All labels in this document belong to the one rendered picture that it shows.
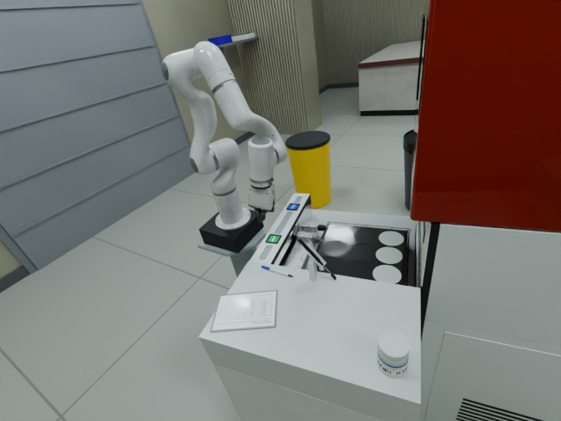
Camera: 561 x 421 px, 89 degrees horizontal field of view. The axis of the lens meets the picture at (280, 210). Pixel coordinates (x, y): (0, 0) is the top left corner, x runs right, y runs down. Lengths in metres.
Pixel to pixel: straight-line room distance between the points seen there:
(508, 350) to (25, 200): 3.83
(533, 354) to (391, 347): 0.57
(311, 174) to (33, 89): 2.82
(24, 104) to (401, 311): 3.61
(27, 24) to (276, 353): 3.66
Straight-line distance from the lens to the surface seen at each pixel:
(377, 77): 6.00
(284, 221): 1.36
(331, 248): 1.27
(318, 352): 0.89
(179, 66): 1.16
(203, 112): 1.23
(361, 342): 0.90
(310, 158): 2.89
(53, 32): 4.02
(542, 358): 1.28
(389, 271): 1.17
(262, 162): 0.96
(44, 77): 3.89
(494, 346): 1.23
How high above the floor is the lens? 1.72
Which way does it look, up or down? 32 degrees down
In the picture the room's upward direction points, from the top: 11 degrees counter-clockwise
